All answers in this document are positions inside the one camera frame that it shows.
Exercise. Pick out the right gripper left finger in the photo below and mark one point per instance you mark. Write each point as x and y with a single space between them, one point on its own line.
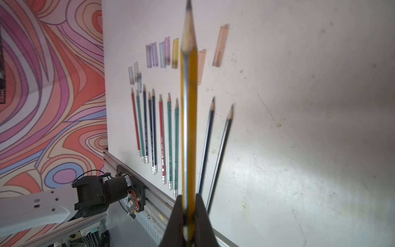
173 236

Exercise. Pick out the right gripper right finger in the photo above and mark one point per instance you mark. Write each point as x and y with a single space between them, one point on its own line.
204 235

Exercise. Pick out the black silver pencil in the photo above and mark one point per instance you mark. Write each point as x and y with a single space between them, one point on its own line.
220 158

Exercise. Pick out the red capped pencil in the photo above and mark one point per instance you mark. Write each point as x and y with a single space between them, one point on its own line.
162 141

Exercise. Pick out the dark blue pencil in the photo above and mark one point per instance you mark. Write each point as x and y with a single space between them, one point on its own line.
145 124

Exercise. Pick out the clear light blue pencil cap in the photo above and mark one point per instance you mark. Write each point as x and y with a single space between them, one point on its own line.
139 82

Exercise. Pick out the clear grey pencil cap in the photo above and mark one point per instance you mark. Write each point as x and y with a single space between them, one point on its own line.
136 68

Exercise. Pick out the clear orange pencil cap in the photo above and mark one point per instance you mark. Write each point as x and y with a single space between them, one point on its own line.
201 63

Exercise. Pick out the yellow black capped pencil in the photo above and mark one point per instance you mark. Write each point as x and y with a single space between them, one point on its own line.
189 66

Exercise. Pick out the clear pale blue pencil cap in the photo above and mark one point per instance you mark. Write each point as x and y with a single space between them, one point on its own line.
162 51

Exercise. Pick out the clear yellow pencil cap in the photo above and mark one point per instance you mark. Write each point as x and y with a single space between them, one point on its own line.
175 54

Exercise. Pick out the clear pink pencil cap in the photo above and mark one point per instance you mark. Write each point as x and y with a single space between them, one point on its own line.
167 51

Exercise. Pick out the clear peach pencil cap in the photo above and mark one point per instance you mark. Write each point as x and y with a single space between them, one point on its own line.
220 48

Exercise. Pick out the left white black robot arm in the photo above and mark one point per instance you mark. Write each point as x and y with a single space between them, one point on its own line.
87 196

